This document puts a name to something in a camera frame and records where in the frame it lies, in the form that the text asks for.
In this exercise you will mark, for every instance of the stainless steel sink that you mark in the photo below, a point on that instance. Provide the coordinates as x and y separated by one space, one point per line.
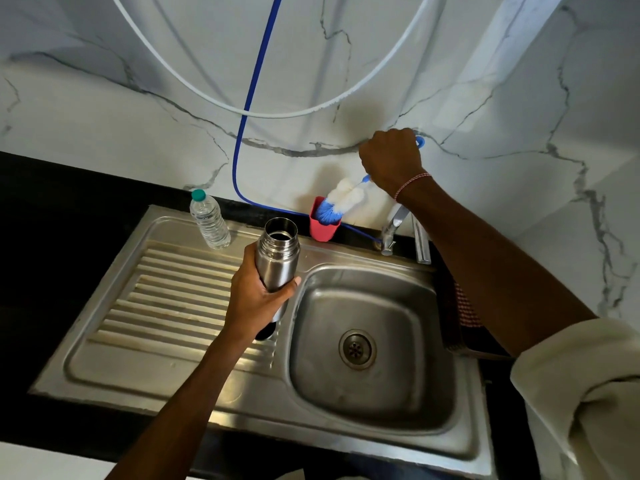
150 364

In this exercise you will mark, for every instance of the person's left forearm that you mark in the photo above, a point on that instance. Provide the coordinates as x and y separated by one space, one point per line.
190 409

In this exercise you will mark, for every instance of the red checkered cloth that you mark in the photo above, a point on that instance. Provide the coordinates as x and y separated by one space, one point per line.
465 309

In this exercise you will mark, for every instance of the person's right forearm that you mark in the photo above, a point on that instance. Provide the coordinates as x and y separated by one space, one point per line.
490 274

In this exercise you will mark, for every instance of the steel flask cup lid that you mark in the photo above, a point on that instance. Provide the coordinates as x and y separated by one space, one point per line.
266 332

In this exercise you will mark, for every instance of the person's left hand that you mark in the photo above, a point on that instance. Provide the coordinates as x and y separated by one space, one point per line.
250 309

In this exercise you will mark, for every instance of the person's right hand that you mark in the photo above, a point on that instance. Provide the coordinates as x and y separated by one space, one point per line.
395 159

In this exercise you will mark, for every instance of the red plastic brush holder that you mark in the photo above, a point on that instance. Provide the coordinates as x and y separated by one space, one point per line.
322 233

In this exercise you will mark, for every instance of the clear plastic water bottle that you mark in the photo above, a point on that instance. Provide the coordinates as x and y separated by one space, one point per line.
210 224

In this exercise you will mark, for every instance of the blue white bottle brush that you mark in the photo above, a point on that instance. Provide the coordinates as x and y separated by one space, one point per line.
345 197

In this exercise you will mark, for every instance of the metal sink drain strainer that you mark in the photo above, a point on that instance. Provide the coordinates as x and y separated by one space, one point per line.
357 349

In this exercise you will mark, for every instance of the dark woven tray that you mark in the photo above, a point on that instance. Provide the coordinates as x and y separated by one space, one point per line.
450 339

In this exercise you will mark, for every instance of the steel flask bottle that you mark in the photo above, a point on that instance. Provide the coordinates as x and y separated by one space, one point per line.
277 264

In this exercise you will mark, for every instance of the chrome sink faucet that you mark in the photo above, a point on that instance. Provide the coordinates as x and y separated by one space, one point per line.
395 224

